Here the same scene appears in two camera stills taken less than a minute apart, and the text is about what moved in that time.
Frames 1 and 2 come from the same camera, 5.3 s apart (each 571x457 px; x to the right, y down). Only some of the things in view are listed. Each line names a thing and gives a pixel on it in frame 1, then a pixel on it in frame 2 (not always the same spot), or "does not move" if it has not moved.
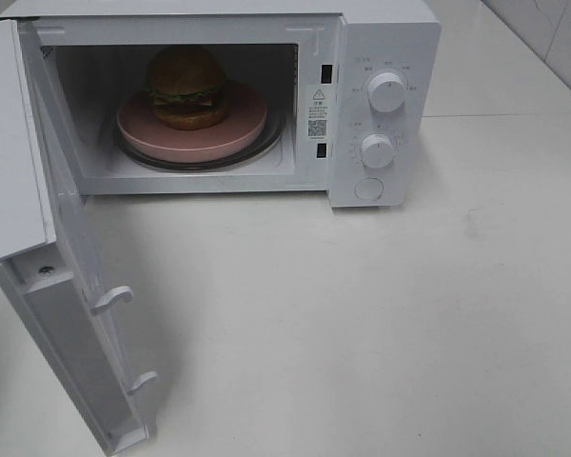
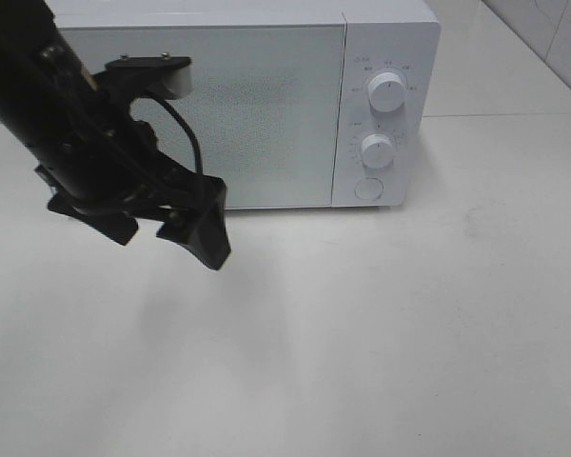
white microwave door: x=34 y=236 -> x=265 y=99
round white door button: x=369 y=188 does not move
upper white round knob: x=386 y=91 does not move
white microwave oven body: x=181 y=97 does not move
